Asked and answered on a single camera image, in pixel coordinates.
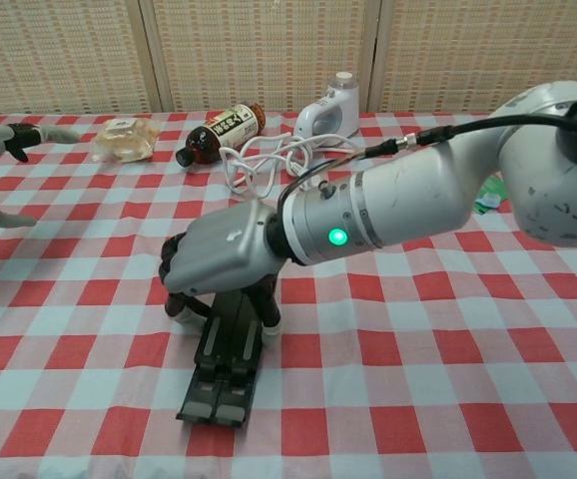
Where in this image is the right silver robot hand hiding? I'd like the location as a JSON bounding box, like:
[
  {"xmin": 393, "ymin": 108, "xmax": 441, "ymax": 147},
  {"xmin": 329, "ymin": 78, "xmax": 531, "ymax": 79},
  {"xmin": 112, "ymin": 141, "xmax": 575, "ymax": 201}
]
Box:
[{"xmin": 157, "ymin": 200, "xmax": 285, "ymax": 338}]

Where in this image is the black folding laptop stand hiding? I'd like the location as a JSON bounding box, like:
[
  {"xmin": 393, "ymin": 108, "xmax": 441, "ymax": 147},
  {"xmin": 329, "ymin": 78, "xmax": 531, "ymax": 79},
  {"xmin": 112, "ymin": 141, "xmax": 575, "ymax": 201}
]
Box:
[{"xmin": 176, "ymin": 286, "xmax": 265, "ymax": 426}]

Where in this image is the green foil sachet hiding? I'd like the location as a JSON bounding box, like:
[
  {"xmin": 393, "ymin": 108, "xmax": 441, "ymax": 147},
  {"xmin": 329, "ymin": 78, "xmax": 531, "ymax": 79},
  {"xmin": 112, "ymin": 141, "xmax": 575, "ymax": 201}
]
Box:
[{"xmin": 472, "ymin": 174, "xmax": 512, "ymax": 216}]

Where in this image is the brown tea bottle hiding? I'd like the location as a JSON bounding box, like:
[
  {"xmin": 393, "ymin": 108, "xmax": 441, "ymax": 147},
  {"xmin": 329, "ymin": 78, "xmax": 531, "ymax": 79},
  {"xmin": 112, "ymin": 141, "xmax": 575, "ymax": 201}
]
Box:
[{"xmin": 175, "ymin": 102, "xmax": 268, "ymax": 169}]

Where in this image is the clear snack bag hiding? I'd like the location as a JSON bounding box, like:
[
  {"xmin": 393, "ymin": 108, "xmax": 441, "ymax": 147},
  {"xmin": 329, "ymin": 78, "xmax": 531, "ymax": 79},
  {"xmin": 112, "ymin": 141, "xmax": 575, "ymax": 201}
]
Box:
[{"xmin": 92, "ymin": 115, "xmax": 161, "ymax": 164}]

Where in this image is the white power cord with plug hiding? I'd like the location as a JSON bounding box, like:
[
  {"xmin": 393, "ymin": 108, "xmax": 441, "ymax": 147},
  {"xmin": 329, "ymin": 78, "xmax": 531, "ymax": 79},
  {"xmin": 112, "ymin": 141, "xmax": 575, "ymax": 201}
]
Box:
[{"xmin": 218, "ymin": 130, "xmax": 364, "ymax": 202}]

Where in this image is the bamboo screen panel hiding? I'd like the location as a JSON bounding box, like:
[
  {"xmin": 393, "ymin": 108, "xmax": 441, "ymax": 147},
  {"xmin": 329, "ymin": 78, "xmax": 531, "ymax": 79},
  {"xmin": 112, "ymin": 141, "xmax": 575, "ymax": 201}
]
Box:
[
  {"xmin": 367, "ymin": 0, "xmax": 577, "ymax": 114},
  {"xmin": 141, "ymin": 0, "xmax": 382, "ymax": 114},
  {"xmin": 0, "ymin": 0, "xmax": 153, "ymax": 117}
]

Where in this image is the white handheld steam iron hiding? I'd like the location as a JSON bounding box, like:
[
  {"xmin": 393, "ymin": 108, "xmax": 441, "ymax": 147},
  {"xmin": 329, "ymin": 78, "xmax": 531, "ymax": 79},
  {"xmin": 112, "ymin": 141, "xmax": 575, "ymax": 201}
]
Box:
[{"xmin": 293, "ymin": 71, "xmax": 360, "ymax": 149}]

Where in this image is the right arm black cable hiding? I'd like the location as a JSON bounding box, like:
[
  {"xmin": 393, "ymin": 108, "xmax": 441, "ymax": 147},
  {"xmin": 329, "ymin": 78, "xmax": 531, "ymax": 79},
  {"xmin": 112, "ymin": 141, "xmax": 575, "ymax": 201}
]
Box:
[{"xmin": 276, "ymin": 89, "xmax": 577, "ymax": 211}]

